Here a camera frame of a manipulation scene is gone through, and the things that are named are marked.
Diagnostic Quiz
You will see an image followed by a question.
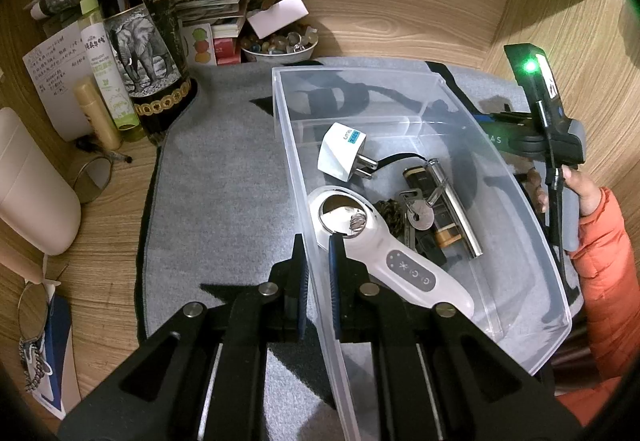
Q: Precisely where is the wire ring with braided cord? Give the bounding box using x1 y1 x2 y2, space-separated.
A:
17 281 56 394

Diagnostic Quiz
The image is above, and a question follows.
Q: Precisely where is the green white spray bottle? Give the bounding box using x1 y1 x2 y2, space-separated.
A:
77 0 143 142

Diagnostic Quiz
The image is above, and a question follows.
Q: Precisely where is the handwritten white paper note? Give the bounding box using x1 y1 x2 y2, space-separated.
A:
22 32 101 142

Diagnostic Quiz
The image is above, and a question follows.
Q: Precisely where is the white blank card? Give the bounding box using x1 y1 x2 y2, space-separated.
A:
247 0 309 39

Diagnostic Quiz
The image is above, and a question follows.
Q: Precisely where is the round wire-rimmed lens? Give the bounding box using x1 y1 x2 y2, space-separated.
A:
70 153 113 204

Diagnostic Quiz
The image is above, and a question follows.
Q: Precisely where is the dark bronze openwork ornament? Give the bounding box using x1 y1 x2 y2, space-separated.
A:
375 198 406 238

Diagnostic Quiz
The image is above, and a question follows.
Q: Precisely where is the beige yellow tube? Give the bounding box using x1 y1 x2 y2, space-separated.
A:
74 76 123 150

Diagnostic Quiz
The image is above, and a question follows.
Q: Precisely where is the person's right forearm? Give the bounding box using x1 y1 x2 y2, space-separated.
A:
555 186 640 417

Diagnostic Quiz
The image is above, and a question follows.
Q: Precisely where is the pile of polished stones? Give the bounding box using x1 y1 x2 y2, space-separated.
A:
242 23 319 54

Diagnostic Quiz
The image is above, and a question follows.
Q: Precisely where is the bunch of keys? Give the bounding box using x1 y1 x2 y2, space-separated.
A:
397 188 447 266

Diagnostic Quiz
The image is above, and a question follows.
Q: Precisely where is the white plug adapter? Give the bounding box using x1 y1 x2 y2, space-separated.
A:
317 121 378 182

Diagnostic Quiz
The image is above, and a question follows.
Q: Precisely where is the metal door lock cylinder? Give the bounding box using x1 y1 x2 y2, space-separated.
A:
402 160 485 259

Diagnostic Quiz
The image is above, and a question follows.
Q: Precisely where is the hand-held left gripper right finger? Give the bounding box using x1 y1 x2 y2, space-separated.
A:
327 235 583 441

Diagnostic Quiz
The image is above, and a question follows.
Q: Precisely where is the black lanyard strap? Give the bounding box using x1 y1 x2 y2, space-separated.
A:
375 152 427 170

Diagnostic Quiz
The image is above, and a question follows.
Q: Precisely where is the small red box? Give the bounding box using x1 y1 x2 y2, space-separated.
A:
212 18 246 65

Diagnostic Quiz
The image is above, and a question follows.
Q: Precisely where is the blue booklet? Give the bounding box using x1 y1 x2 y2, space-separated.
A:
37 296 81 419

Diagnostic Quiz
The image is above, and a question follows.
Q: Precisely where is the person's right hand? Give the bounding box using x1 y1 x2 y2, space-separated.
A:
527 167 601 218

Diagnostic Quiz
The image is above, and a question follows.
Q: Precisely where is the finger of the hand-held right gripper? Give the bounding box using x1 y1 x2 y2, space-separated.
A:
472 108 531 126

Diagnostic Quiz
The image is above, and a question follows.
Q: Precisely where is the clear plastic storage bin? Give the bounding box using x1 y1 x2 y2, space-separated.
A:
271 62 573 441

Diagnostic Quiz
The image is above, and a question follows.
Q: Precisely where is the white bowl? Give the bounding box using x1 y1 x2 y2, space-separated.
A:
240 33 321 65

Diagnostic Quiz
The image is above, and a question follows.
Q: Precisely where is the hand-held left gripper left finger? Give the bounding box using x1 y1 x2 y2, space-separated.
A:
57 233 311 441

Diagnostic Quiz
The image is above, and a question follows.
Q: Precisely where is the white handheld massager device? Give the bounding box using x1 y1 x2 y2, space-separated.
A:
307 186 475 319

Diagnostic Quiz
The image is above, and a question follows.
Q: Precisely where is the fruit sticker card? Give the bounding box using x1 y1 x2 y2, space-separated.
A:
181 23 216 66

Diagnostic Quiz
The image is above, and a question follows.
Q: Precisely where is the grey mat with black pattern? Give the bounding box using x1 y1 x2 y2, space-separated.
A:
137 56 586 441

